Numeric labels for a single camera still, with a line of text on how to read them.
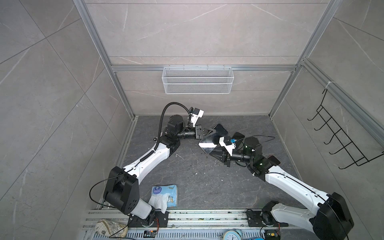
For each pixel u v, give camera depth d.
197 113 0.66
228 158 0.63
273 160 0.97
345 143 0.61
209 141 0.67
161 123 0.60
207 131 0.67
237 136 1.07
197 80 1.01
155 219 0.73
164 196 0.75
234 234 0.66
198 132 0.62
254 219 0.73
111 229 0.68
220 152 0.67
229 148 0.61
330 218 0.39
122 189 0.42
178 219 0.75
